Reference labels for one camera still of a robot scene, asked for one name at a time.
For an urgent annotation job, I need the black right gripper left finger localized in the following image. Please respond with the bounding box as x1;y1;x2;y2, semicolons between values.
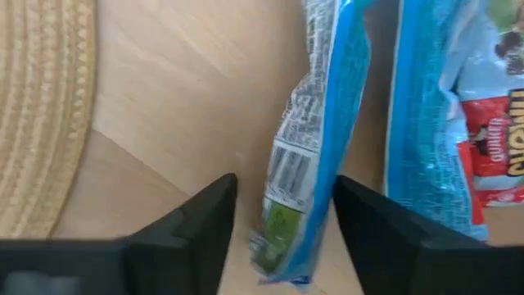
0;173;239;295

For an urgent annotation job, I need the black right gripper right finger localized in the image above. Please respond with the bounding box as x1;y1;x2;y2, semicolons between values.
332;175;524;295

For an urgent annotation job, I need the light blue granola bar wrapper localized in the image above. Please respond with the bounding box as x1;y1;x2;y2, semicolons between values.
248;0;373;290

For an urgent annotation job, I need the round woven straw placemat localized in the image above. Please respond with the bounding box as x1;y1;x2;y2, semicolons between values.
0;0;98;239

